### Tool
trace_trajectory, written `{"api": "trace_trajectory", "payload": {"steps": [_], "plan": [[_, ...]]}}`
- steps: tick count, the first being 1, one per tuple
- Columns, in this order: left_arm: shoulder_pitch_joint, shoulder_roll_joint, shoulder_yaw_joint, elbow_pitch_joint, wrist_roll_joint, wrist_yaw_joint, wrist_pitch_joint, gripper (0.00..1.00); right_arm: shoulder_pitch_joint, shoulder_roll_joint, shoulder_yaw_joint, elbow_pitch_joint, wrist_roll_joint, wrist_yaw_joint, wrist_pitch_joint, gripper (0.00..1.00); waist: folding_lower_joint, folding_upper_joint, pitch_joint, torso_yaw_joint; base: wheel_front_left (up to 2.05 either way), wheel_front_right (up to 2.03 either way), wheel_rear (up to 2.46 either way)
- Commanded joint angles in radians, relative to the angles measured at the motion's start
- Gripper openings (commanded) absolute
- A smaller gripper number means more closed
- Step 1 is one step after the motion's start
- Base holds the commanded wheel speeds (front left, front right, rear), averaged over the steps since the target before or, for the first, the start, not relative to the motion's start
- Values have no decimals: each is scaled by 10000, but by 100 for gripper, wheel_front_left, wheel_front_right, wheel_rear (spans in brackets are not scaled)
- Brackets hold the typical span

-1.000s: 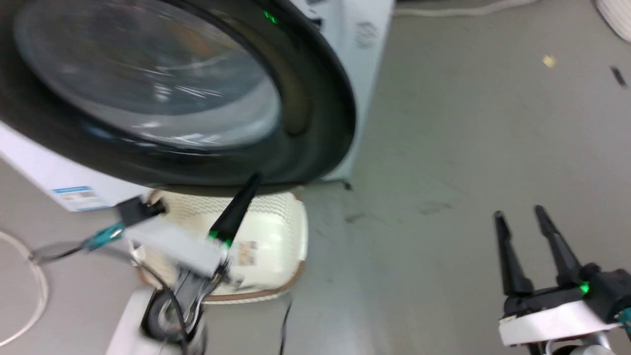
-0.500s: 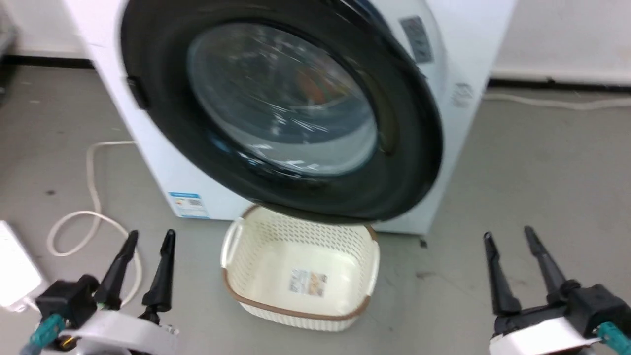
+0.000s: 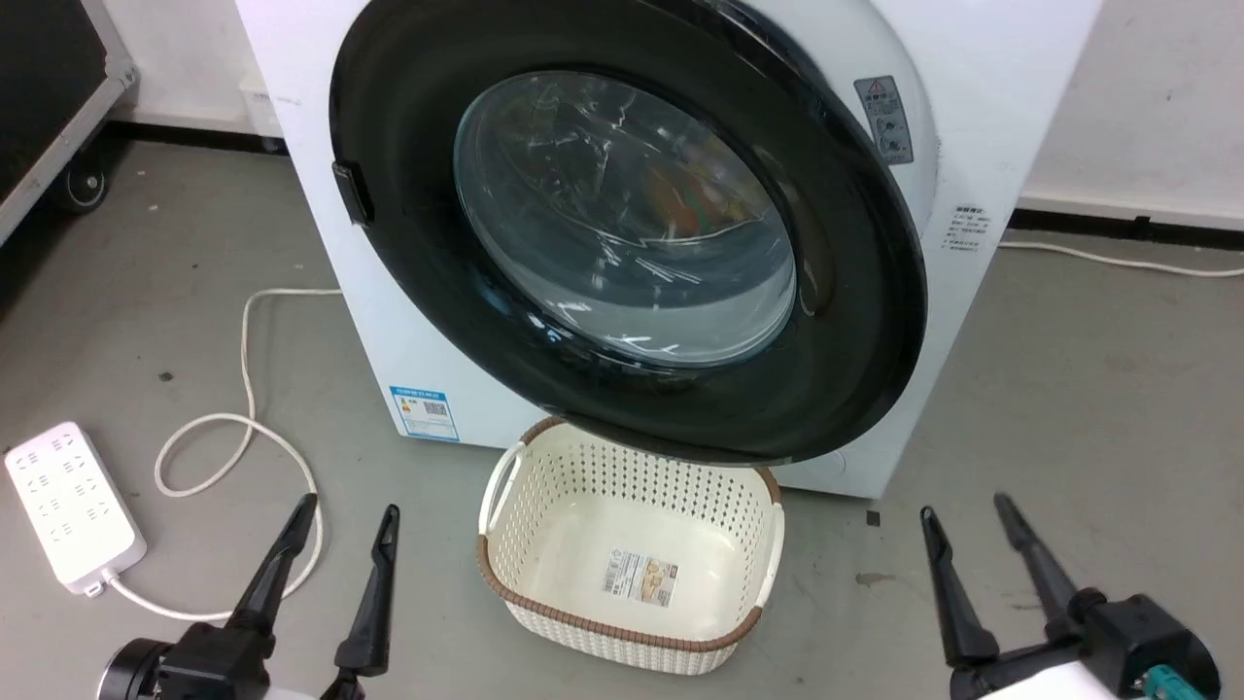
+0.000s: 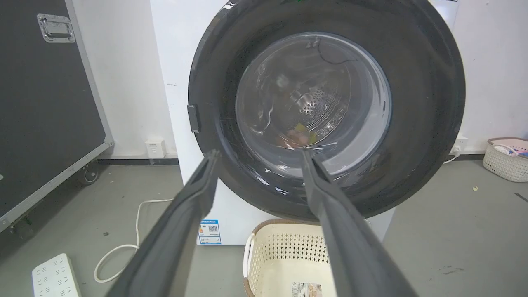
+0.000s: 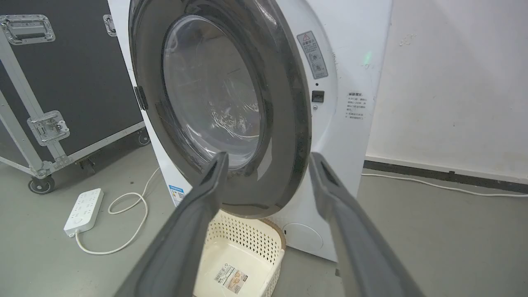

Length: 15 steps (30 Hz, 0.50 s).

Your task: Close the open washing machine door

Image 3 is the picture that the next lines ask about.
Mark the grey warning sticker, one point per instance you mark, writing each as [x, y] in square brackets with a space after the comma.
[884, 122]

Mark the white power strip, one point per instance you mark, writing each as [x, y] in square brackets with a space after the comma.
[68, 506]

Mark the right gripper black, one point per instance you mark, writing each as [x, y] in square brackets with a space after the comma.
[1137, 642]

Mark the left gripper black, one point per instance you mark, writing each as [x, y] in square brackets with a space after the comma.
[209, 666]

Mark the white perforated laundry basket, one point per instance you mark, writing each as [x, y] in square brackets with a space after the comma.
[544, 544]

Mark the white text label sticker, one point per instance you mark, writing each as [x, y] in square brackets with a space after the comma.
[966, 231]

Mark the round black glass washer door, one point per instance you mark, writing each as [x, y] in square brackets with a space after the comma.
[408, 292]

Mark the white front-load washing machine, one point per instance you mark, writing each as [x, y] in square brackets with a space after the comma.
[982, 107]

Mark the paper label inside basket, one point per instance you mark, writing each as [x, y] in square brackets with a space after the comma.
[641, 577]

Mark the blue energy label sticker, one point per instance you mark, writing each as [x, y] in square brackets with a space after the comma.
[425, 413]

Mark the black flight case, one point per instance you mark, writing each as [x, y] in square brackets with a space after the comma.
[39, 87]

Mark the black caster wheel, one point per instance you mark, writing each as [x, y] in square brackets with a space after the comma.
[84, 185]

